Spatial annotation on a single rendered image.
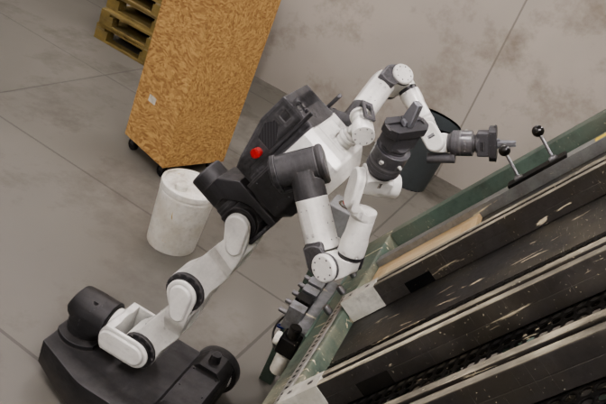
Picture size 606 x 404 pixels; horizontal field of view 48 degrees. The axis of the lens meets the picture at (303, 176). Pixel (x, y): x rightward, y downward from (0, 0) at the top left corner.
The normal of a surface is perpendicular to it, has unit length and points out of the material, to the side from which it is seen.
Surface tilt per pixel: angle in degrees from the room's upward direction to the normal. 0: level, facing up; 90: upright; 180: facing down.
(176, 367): 0
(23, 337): 0
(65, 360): 0
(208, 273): 90
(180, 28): 90
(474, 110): 90
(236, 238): 90
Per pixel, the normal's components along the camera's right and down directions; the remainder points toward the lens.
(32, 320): 0.35, -0.84
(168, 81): -0.65, 0.10
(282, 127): -0.35, 0.29
